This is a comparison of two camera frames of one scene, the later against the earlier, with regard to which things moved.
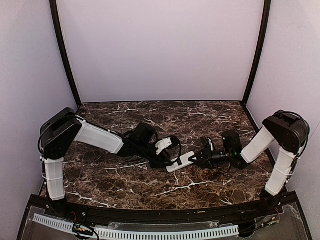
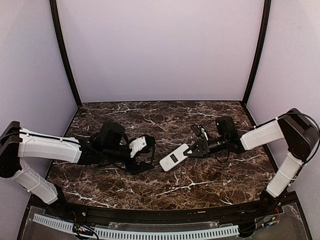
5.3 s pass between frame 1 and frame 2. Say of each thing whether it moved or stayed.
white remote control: moved
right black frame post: stayed
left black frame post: stayed
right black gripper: moved
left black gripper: moved
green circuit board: stayed
